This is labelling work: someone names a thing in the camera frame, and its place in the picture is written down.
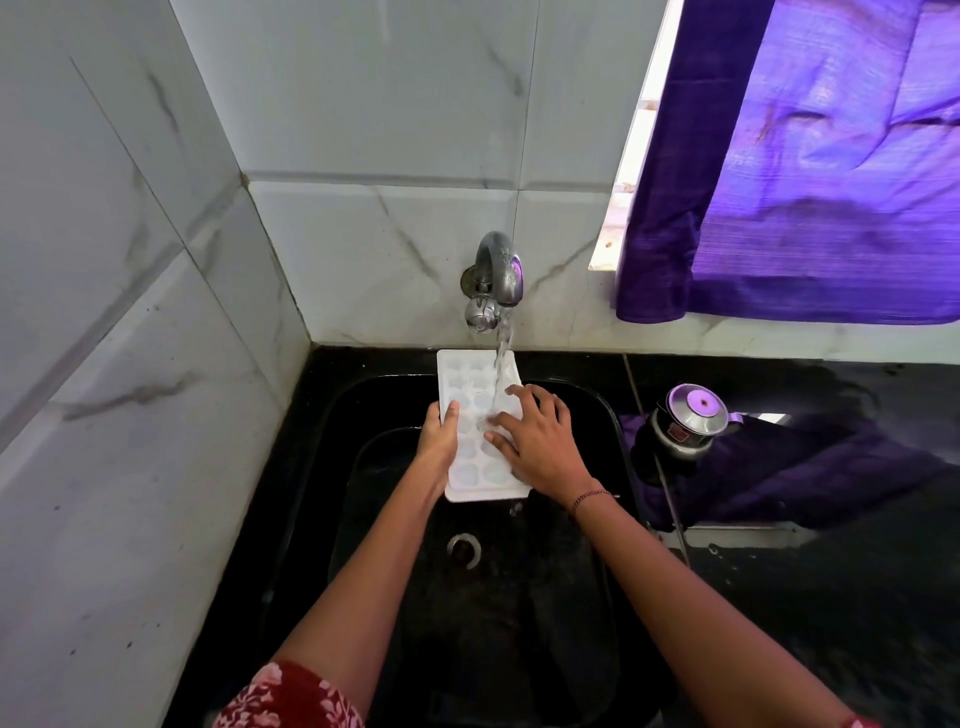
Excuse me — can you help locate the black kitchen sink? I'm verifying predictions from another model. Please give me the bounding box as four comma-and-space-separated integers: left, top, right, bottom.
258, 371, 669, 728

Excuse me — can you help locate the chrome wall tap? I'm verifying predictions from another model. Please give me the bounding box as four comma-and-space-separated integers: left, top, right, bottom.
459, 231, 525, 336

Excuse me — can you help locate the steel pressure cooker lid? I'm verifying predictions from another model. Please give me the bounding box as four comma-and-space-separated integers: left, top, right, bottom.
649, 383, 745, 460

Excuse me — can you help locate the person's right hand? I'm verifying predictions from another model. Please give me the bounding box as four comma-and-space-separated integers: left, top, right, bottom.
483, 384, 595, 508

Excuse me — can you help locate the white window frame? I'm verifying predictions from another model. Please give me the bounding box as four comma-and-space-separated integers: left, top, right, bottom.
588, 0, 687, 273

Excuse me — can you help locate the steel sink drain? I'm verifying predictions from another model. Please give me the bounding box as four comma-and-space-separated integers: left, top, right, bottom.
447, 532, 483, 571

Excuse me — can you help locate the white ice cube tray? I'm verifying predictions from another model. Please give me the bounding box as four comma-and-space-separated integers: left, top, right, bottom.
436, 348, 534, 504

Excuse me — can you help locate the red thread bracelet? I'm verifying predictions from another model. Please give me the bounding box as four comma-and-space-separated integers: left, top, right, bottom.
570, 489, 621, 517

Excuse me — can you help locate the person's left forearm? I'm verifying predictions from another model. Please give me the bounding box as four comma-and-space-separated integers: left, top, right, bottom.
271, 472, 450, 717

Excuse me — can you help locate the red floral sleeve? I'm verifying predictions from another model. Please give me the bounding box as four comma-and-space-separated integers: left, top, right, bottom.
212, 660, 366, 728

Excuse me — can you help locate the person's right forearm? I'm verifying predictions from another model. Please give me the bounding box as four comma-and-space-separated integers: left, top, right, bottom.
564, 480, 864, 728

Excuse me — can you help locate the purple curtain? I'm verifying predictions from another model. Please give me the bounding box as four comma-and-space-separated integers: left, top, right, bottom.
615, 0, 960, 327

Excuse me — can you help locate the person's left hand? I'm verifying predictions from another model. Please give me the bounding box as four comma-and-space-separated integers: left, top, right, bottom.
411, 400, 461, 501

